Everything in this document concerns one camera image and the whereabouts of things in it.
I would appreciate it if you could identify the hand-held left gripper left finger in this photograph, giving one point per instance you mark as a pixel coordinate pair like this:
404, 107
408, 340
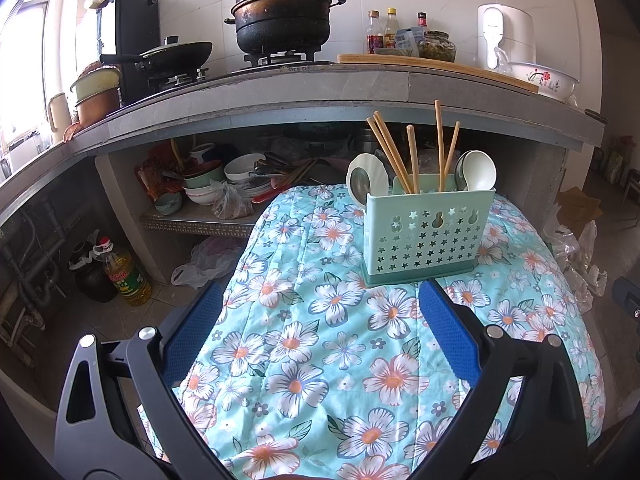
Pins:
192, 332

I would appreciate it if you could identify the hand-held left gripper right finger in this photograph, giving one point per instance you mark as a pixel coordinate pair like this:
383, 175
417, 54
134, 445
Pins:
450, 332

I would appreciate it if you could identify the green plastic utensil holder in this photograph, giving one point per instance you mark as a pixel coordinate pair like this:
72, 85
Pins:
425, 240

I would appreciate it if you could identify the white plastic spoon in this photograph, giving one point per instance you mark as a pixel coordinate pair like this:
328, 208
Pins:
375, 167
481, 170

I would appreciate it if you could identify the metal spoon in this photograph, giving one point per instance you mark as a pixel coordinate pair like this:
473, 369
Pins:
357, 185
462, 165

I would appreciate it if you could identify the bundle of bamboo chopsticks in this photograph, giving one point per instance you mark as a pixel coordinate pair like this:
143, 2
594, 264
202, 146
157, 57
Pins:
412, 160

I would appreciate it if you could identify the crumpled plastic bag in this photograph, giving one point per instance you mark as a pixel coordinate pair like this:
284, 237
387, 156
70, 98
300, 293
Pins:
580, 260

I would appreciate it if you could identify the white plastic bag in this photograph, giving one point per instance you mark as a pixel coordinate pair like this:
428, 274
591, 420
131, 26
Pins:
205, 260

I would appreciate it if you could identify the cooking oil bottle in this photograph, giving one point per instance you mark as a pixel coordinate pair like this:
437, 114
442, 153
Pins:
127, 280

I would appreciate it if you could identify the cardboard box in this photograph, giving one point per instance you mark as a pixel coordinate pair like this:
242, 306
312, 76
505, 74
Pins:
580, 207

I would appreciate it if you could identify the dark ceramic jar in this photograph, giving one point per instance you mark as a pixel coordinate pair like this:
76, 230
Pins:
92, 282

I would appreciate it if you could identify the teal floral blanket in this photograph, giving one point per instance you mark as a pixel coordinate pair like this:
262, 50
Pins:
325, 340

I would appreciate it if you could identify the small teal bowl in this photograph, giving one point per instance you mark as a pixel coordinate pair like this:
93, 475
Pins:
167, 204

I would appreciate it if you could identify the knotted plastic bag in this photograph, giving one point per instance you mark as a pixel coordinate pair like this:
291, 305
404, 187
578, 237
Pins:
232, 205

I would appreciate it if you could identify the stack of white bowls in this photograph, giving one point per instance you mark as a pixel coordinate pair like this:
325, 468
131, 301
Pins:
205, 197

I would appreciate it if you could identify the green bowl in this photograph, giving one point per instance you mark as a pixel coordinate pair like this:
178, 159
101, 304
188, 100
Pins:
205, 177

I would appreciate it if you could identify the red plastic bag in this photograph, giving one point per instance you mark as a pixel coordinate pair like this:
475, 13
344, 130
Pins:
157, 170

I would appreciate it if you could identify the grey drain pipes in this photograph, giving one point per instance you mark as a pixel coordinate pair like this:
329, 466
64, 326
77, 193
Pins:
37, 270

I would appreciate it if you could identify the white bowl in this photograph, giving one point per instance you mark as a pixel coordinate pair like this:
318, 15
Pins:
245, 165

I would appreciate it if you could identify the white pitcher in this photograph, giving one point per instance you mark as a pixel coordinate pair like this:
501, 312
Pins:
202, 154

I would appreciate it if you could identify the floral enamel basin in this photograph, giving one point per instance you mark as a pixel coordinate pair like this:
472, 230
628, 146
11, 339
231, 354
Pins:
545, 85

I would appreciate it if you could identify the copper pot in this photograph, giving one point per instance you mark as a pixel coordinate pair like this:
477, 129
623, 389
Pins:
97, 110

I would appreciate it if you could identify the cream mug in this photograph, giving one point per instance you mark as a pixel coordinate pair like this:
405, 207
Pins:
60, 112

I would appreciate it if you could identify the black gas stove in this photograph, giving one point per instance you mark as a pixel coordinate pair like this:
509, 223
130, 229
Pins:
215, 76

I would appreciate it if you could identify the wooden cutting board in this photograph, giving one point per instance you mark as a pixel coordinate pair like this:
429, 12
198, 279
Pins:
475, 76

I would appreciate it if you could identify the concrete kitchen counter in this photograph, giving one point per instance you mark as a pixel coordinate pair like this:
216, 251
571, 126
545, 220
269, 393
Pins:
300, 92

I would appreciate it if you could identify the cream enamel basin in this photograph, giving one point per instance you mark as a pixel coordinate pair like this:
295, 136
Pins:
97, 82

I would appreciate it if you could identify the clear plastic bag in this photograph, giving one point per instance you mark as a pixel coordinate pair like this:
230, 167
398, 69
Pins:
501, 60

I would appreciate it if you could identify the black wok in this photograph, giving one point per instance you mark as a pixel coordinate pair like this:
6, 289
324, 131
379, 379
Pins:
192, 52

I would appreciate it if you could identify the glass wok lid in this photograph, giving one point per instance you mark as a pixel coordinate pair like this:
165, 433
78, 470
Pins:
162, 49

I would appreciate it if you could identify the glass pickle jar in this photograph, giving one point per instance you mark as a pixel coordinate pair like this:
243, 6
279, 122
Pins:
437, 47

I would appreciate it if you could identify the white kitchen appliance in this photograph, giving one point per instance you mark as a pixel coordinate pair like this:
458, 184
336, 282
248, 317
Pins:
515, 35

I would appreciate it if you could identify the blue packet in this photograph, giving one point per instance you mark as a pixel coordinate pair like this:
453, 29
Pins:
406, 40

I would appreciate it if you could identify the red label sauce bottle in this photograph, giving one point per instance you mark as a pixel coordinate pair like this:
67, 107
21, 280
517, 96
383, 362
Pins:
375, 35

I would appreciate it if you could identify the yellow cap sauce bottle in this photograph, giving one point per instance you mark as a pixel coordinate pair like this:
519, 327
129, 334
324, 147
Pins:
391, 27

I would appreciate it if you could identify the red cap dark bottle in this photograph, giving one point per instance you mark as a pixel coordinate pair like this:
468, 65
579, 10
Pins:
422, 22

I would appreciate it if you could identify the black box appliance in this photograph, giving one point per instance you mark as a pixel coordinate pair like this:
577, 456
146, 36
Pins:
132, 25

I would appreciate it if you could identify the black cooking pot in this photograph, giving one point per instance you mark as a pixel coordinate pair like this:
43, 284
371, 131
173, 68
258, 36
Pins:
285, 25

